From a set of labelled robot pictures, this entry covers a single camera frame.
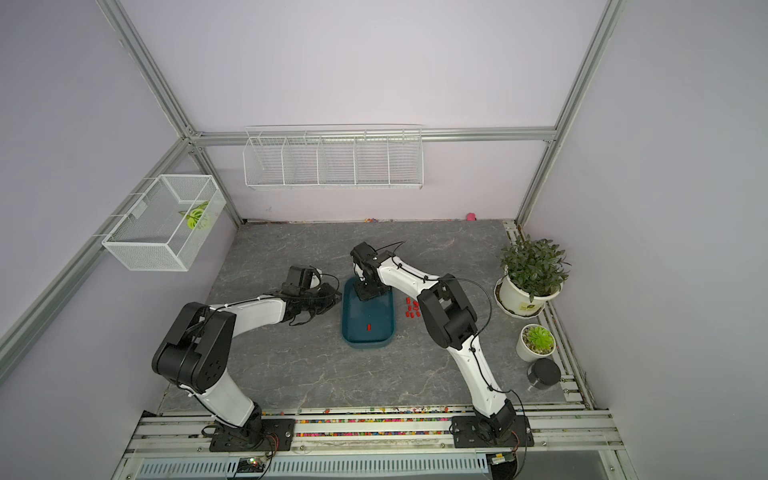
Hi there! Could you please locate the green potted plant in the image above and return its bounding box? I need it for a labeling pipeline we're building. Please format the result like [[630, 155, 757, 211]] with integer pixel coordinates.
[[501, 236, 570, 299]]

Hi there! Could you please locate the black cylinder cup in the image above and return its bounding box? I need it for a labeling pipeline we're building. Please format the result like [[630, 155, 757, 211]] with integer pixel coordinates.
[[527, 357, 562, 390]]

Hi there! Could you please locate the aluminium rail bed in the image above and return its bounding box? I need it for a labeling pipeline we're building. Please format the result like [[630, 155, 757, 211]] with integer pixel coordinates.
[[115, 402, 636, 479]]

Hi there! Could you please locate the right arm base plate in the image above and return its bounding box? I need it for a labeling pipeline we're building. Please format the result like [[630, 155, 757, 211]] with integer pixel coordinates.
[[448, 415, 535, 450]]

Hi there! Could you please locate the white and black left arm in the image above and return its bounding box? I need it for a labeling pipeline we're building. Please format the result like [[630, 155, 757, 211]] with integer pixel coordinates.
[[151, 283, 341, 435]]

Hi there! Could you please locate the white plant pot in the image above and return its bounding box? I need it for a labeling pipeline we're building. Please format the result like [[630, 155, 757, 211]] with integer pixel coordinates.
[[494, 276, 562, 318]]

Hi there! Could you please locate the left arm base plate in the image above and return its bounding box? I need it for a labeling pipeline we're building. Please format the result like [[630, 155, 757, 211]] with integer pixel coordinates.
[[201, 418, 296, 452]]

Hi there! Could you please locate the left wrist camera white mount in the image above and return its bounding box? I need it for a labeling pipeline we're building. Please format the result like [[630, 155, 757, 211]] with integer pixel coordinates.
[[281, 265, 322, 296]]

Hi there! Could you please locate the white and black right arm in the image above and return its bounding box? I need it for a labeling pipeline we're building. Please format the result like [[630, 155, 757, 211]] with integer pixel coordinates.
[[353, 254, 517, 442]]

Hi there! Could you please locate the teal plastic storage box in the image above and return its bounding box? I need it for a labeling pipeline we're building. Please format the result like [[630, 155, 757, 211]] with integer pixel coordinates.
[[341, 277, 396, 349]]

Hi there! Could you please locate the small green plant pot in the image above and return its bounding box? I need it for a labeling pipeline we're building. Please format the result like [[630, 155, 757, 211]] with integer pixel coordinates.
[[516, 324, 556, 363]]

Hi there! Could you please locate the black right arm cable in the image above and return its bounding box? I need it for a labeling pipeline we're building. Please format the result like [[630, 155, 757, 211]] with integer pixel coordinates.
[[374, 241, 529, 433]]

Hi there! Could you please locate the white mesh wall basket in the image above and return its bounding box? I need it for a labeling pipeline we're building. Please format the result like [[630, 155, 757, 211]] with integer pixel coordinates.
[[102, 174, 226, 272]]

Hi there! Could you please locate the green circuit board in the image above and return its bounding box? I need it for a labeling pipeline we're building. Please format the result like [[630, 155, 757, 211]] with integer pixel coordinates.
[[237, 457, 269, 474]]

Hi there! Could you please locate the white ventilation grille strip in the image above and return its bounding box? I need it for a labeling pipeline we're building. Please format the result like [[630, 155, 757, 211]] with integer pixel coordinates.
[[133, 453, 490, 479]]

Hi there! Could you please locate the green item in basket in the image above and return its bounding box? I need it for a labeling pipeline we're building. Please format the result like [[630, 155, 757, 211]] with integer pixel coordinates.
[[179, 201, 211, 231]]

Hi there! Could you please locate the white wire wall shelf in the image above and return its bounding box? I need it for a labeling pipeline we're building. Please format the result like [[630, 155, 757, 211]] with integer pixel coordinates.
[[242, 124, 424, 190]]

